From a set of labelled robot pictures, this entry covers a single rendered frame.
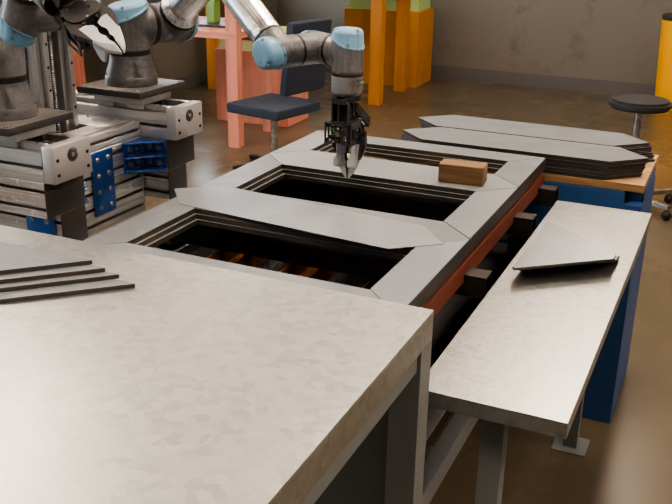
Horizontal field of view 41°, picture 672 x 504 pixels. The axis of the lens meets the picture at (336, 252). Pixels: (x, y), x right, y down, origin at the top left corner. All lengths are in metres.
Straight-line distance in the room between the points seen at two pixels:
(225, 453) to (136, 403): 0.13
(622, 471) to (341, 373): 1.91
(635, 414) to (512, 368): 1.48
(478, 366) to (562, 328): 0.25
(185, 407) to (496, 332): 0.97
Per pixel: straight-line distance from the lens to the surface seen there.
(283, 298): 1.14
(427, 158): 2.69
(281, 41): 2.11
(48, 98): 2.51
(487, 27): 8.79
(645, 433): 3.01
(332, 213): 2.10
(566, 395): 1.59
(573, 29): 8.60
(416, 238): 1.95
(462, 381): 1.59
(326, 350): 1.01
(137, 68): 2.63
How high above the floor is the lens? 1.51
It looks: 21 degrees down
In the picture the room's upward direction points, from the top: 1 degrees clockwise
